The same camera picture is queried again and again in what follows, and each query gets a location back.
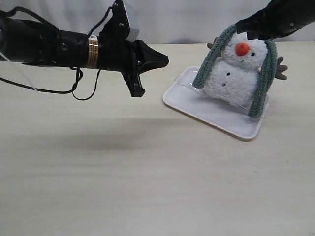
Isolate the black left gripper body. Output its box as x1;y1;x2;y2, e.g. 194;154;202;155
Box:
87;0;130;71

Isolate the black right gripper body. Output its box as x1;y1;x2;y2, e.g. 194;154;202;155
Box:
260;0;315;39

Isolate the green knitted scarf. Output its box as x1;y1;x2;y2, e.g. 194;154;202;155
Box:
191;24;278;118

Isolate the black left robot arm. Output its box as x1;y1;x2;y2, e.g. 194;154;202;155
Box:
0;0;169;98

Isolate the white plush snowman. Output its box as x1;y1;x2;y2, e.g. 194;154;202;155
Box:
201;33;288;107

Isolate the white curtain backdrop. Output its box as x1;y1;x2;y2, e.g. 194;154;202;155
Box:
0;0;315;46

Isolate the white plastic tray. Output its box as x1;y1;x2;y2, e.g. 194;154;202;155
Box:
162;66;270;141

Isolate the white zip tie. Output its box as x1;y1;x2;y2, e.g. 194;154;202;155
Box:
0;52;38;92

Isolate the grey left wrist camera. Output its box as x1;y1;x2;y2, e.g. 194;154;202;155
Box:
123;0;140;42

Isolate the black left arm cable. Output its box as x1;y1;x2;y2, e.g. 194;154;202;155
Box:
0;6;116;101

